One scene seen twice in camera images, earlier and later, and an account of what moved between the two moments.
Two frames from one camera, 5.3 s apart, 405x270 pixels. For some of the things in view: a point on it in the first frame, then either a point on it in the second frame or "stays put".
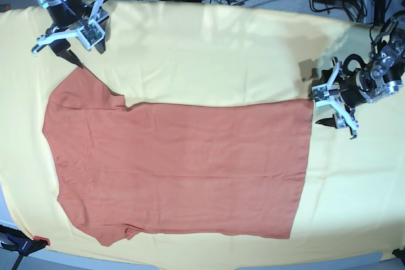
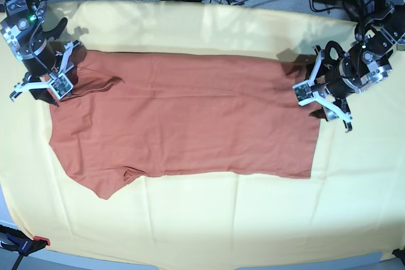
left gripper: [71, 14] to [42, 61]
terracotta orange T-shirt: [218, 169] to [161, 114]
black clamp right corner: [398, 253] stays put
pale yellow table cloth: [350, 203] stays put
